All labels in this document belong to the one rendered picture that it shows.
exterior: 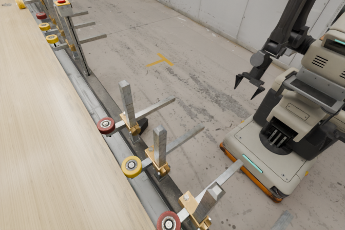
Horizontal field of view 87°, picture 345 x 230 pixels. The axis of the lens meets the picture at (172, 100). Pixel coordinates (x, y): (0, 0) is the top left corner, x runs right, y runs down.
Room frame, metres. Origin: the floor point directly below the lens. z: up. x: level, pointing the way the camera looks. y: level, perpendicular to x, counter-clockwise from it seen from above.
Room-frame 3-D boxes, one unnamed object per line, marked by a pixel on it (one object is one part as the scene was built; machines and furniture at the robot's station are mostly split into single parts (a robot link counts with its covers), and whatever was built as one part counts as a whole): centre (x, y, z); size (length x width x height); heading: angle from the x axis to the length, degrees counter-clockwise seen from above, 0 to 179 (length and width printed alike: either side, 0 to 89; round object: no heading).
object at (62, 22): (1.30, 0.85, 0.90); 0.04 x 0.04 x 0.48; 40
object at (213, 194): (0.16, -0.13, 0.90); 0.04 x 0.04 x 0.48; 40
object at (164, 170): (0.36, 0.05, 0.83); 0.14 x 0.06 x 0.05; 40
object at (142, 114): (0.62, 0.16, 0.84); 0.43 x 0.03 x 0.04; 130
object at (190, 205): (0.17, -0.11, 0.83); 0.14 x 0.06 x 0.05; 40
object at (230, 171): (0.24, -0.17, 0.83); 0.43 x 0.03 x 0.04; 130
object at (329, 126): (0.72, -0.84, 0.68); 0.28 x 0.27 x 0.25; 40
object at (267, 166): (0.88, -0.92, 0.16); 0.67 x 0.64 x 0.25; 130
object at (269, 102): (0.94, -0.99, 0.59); 0.55 x 0.34 x 0.83; 40
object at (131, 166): (0.30, 0.15, 0.85); 0.08 x 0.08 x 0.11
